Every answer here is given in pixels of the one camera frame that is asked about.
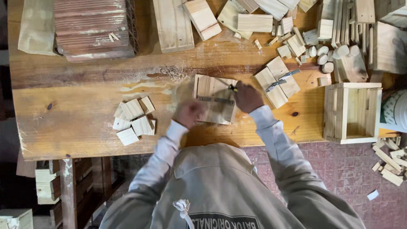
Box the metal hinge on box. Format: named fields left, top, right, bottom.
left=197, top=96, right=235, bottom=106

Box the long grooved wood plank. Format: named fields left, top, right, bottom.
left=152, top=0, right=195, bottom=54

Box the pile of wood strip scraps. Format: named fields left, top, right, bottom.
left=371, top=137, right=407, bottom=187

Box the pale wooden box on floor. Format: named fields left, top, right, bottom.
left=0, top=208, right=34, bottom=229

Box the heap of wood offcuts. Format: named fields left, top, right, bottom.
left=217, top=0, right=375, bottom=66

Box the large pale wooden box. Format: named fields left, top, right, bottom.
left=373, top=21, right=407, bottom=74

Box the person's right hand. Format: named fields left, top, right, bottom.
left=233, top=81, right=265, bottom=114

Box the small pale wooden box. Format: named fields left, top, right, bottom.
left=192, top=74, right=238, bottom=125

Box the white knotted cord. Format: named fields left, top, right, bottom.
left=173, top=199, right=195, bottom=229

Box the pile of small wood squares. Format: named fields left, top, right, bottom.
left=112, top=96, right=156, bottom=146

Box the stack of reddish wood slats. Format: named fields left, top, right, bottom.
left=53, top=0, right=140, bottom=62

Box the person's beige vest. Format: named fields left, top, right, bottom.
left=99, top=143, right=366, bottom=229

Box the pale wood panel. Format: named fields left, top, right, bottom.
left=254, top=67, right=289, bottom=109
left=266, top=56, right=301, bottom=99

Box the open slatted wooden crate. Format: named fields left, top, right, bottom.
left=323, top=82, right=383, bottom=145

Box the small wooden house shape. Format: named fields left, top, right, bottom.
left=333, top=52, right=369, bottom=83

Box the thick pale wood block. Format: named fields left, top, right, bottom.
left=183, top=0, right=222, bottom=41

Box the person's left hand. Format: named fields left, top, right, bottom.
left=173, top=100, right=208, bottom=130

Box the stack of boards under table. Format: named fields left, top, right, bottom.
left=35, top=159, right=61, bottom=205

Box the group of round wood knobs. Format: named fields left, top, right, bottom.
left=308, top=45, right=361, bottom=74

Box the loose metal hinge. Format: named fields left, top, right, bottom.
left=279, top=69, right=301, bottom=81
left=265, top=79, right=287, bottom=93

